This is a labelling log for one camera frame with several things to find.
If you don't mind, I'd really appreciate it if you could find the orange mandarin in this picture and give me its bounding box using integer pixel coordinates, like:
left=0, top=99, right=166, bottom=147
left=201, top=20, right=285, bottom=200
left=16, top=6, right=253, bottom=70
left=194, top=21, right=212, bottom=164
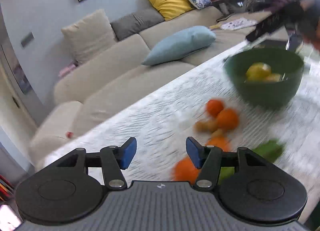
left=206, top=99, right=225, bottom=118
left=172, top=157, right=200, bottom=185
left=205, top=136, right=231, bottom=152
left=216, top=108, right=239, bottom=130

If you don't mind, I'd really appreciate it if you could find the small brown longan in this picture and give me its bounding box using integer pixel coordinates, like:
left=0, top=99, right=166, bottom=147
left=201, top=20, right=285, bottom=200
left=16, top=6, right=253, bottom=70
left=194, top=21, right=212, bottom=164
left=194, top=119, right=218, bottom=132
left=211, top=129, right=225, bottom=138

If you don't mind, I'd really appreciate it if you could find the green cucumber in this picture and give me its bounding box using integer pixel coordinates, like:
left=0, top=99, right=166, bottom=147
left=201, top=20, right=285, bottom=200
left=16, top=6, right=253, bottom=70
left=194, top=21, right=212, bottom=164
left=218, top=139, right=285, bottom=185

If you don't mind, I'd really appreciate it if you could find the large yellow-green pear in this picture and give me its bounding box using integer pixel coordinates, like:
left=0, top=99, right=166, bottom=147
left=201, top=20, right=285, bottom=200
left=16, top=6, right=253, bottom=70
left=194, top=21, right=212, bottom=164
left=246, top=63, right=271, bottom=81

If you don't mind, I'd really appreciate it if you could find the yellow-green apple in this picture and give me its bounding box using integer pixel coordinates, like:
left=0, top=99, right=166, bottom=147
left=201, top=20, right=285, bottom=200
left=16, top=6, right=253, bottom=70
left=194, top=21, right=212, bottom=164
left=263, top=74, right=283, bottom=82

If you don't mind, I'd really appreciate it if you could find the white lace tablecloth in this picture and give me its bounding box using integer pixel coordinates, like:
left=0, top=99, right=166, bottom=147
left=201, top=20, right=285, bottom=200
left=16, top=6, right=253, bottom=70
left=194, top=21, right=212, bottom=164
left=35, top=38, right=320, bottom=224

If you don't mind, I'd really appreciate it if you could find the small red ball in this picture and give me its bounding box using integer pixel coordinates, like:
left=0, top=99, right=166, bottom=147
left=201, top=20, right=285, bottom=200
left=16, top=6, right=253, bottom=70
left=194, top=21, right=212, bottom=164
left=66, top=131, right=73, bottom=139

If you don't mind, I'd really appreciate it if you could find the beige sofa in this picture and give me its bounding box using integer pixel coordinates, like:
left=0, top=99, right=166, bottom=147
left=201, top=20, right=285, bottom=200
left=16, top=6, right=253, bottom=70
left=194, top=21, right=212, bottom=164
left=28, top=6, right=288, bottom=161

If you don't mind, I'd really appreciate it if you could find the green colander bowl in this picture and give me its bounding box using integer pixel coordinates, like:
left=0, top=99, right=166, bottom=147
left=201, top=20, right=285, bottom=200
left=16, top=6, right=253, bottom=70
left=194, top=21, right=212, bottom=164
left=224, top=48, right=304, bottom=110

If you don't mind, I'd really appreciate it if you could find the pink item on sofa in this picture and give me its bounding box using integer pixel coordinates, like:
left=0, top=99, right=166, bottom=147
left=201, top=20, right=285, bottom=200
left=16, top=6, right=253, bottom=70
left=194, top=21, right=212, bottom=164
left=59, top=64, right=77, bottom=78

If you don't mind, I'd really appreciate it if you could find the white door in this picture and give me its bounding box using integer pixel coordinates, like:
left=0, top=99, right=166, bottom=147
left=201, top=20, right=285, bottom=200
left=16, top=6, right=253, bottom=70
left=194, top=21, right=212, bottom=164
left=1, top=42, right=46, bottom=136

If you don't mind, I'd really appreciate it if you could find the light blue cushion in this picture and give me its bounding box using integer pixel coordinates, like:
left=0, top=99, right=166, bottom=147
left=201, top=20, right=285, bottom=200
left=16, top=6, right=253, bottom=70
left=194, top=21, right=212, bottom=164
left=142, top=26, right=216, bottom=66

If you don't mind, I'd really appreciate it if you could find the beige cushion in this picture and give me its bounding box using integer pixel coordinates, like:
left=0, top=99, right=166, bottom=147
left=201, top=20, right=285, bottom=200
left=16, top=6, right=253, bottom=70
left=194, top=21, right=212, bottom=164
left=61, top=9, right=117, bottom=64

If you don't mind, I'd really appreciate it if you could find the grey cushion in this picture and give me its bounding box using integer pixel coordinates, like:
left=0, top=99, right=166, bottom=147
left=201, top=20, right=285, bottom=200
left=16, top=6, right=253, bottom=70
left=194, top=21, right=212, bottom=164
left=111, top=7, right=164, bottom=41

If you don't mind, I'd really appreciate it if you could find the printed paper sheet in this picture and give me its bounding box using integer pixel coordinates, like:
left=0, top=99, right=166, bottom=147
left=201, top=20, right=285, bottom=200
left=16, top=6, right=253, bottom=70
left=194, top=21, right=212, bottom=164
left=220, top=18, right=258, bottom=31

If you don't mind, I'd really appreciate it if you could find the black notebook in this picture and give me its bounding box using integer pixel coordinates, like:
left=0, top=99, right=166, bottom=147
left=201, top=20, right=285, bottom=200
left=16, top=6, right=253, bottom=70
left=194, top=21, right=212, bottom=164
left=246, top=11, right=302, bottom=51

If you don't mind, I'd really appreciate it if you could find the yellow cushion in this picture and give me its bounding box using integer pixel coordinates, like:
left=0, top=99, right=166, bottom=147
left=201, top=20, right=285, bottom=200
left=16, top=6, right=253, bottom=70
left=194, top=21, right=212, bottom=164
left=149, top=0, right=194, bottom=21

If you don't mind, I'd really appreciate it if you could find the grey wall switch panel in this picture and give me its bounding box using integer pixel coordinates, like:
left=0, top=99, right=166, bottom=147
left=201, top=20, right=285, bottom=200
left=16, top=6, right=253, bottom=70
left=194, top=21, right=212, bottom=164
left=21, top=32, right=34, bottom=48

